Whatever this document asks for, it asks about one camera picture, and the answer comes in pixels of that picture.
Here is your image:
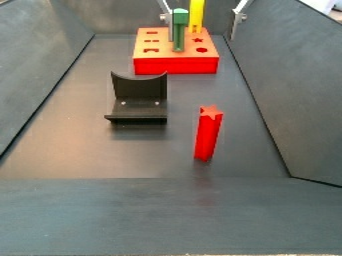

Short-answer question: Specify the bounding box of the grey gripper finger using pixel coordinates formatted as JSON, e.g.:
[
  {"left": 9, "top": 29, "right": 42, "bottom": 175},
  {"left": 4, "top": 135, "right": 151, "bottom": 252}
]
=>
[
  {"left": 156, "top": 0, "right": 173, "bottom": 42},
  {"left": 229, "top": 0, "right": 251, "bottom": 40}
]

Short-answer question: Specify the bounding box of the red shape sorter board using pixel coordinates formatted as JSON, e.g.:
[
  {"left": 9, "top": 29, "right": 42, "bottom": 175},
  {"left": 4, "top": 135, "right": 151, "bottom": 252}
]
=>
[{"left": 132, "top": 27, "right": 219, "bottom": 75}]

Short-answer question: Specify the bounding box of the green triangular tall peg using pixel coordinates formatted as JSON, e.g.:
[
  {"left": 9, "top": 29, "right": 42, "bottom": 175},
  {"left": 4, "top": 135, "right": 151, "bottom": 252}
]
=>
[{"left": 172, "top": 8, "right": 188, "bottom": 52}]

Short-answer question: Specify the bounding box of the yellow tall slotted peg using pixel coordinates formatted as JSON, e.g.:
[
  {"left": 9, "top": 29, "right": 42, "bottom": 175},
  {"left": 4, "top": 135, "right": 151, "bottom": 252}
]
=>
[{"left": 188, "top": 0, "right": 205, "bottom": 33}]

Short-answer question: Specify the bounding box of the black curved holder bracket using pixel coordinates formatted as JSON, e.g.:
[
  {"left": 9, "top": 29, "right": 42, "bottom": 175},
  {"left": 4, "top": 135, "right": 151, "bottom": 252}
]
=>
[{"left": 104, "top": 73, "right": 167, "bottom": 123}]

